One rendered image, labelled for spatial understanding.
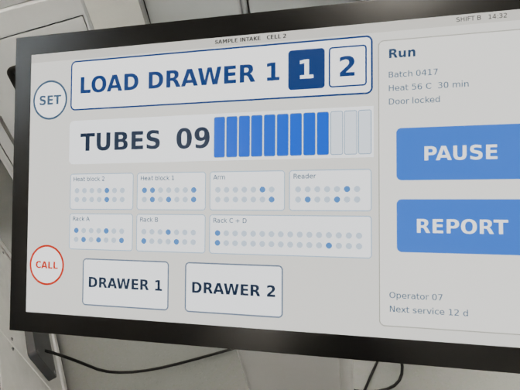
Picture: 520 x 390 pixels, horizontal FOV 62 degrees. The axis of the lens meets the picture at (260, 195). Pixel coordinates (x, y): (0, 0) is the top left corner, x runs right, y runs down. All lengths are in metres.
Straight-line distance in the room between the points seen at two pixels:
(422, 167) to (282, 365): 0.37
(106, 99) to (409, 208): 0.31
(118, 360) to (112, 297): 1.26
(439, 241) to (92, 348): 1.54
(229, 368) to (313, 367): 0.94
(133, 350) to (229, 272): 1.33
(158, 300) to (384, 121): 0.26
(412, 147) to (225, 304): 0.21
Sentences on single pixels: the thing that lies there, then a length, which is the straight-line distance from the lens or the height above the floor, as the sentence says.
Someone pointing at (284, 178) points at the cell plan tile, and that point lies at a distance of 0.39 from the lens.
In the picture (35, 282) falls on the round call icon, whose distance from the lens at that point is 0.51.
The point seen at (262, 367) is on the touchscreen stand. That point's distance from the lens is 0.66.
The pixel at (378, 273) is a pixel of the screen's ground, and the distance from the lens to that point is 0.39.
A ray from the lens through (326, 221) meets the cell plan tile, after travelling 0.38.
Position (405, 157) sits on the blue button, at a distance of 0.39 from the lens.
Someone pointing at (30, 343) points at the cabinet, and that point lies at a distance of 1.44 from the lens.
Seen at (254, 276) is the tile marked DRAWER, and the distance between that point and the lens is 0.40.
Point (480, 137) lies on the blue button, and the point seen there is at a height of 1.11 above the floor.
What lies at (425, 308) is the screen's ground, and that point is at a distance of 0.39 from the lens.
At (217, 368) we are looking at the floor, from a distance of 1.57.
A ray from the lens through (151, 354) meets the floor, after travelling 1.68.
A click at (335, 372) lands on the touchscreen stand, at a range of 0.64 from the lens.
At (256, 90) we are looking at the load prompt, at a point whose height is 1.14.
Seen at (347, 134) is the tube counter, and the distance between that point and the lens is 0.39.
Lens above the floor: 1.31
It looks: 37 degrees down
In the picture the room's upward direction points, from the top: 11 degrees counter-clockwise
